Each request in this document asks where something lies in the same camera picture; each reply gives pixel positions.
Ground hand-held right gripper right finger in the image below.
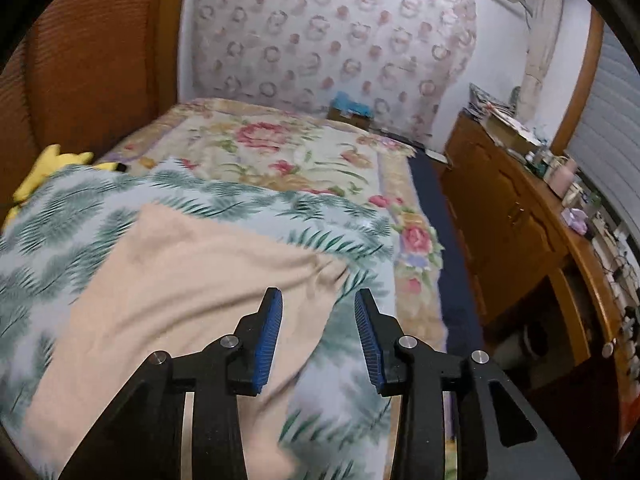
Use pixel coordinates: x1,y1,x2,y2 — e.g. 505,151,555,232
354,288,584,480

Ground patterned cloth pile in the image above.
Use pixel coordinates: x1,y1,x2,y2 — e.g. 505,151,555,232
467,82,516,118

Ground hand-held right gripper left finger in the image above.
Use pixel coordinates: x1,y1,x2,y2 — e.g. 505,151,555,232
57,287,284,480

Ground floral blanket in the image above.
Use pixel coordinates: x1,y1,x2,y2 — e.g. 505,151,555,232
95,97,448,351

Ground yellow plush toy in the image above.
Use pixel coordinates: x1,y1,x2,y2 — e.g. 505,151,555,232
5,144,126,226

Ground purple tissue pack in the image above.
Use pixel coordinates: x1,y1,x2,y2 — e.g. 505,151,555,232
560,207,591,236

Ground teal box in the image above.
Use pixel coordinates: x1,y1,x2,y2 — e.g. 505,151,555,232
327,91,373,128

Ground grey window blind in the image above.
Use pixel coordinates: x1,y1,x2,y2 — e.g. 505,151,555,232
565,20,640,226

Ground pink thermos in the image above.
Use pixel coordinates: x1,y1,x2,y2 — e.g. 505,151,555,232
547,157,578,198

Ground cream curtain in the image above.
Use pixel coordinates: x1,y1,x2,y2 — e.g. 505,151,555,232
520,0,563,131

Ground peach printed t-shirt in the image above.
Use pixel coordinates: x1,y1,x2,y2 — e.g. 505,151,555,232
22,202,351,480

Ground circle pattern cloth cover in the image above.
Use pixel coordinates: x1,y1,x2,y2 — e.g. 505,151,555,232
187,0,478,136

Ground navy mattress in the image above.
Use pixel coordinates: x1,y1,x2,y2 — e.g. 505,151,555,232
407,152,486,356

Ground cardboard box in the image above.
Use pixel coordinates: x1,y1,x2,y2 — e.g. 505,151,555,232
485,110,541,156

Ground leaf print bed sheet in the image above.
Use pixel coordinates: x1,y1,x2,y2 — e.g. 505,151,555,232
0,157,401,480

